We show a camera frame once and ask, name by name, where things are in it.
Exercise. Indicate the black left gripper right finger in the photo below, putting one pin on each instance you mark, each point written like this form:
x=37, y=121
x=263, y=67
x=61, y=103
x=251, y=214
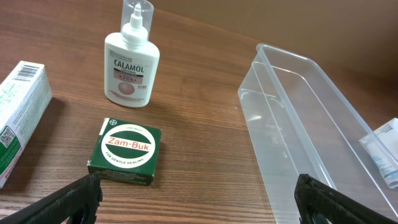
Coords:
x=318, y=203

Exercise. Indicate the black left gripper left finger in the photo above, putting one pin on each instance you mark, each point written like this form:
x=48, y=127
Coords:
x=75, y=203

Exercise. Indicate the green Zam-Buk ointment box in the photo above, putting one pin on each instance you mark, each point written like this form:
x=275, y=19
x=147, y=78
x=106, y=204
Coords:
x=126, y=152

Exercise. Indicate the clear plastic container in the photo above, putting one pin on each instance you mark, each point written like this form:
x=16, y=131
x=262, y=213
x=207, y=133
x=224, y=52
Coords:
x=300, y=123

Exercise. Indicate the white blue medicine box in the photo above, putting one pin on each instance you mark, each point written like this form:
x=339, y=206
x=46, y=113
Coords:
x=382, y=148

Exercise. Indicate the white green medicine carton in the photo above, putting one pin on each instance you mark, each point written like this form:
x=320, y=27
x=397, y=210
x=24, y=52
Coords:
x=25, y=95

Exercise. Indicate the white Calamol lotion bottle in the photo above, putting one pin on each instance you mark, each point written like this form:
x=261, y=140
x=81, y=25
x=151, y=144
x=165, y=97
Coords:
x=130, y=59

